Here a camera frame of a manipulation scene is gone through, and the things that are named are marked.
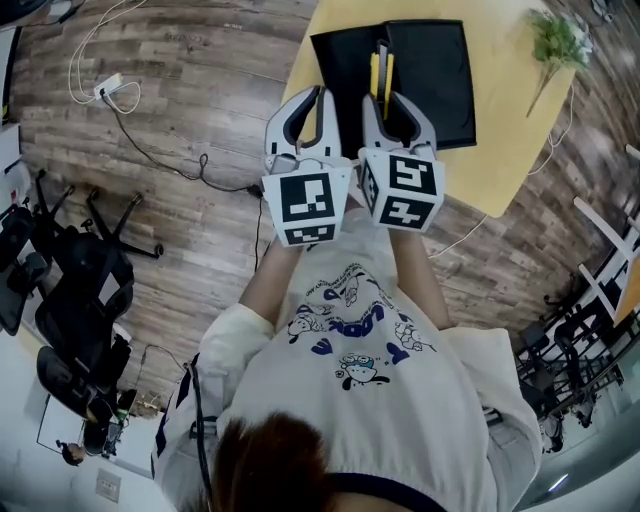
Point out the black office chair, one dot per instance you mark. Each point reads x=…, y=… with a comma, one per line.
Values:
x=85, y=300
x=20, y=270

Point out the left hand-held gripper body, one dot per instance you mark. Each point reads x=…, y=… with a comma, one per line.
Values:
x=305, y=200

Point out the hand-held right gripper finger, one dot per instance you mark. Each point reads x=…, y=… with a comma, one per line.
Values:
x=372, y=130
x=427, y=137

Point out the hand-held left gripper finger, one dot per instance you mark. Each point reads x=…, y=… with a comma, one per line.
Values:
x=332, y=135
x=274, y=135

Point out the person's left forearm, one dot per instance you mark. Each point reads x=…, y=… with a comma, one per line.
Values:
x=272, y=290

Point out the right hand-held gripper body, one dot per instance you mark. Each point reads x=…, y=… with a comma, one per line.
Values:
x=410, y=175

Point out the group of black chairs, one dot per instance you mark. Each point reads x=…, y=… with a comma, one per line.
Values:
x=570, y=345

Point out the white table frame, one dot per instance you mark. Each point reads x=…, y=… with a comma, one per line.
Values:
x=600, y=222

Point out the person's white printed shirt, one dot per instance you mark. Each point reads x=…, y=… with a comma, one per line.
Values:
x=380, y=425

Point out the white power strip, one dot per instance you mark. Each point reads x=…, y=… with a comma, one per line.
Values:
x=109, y=85

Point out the green artificial plant sprig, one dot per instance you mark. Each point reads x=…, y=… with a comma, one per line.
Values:
x=555, y=42

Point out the small yellow utility knife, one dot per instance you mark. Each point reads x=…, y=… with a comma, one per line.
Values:
x=374, y=75

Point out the person's right forearm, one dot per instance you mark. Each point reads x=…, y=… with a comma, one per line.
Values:
x=417, y=280

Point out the black tray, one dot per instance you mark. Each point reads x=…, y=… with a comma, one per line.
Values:
x=435, y=75

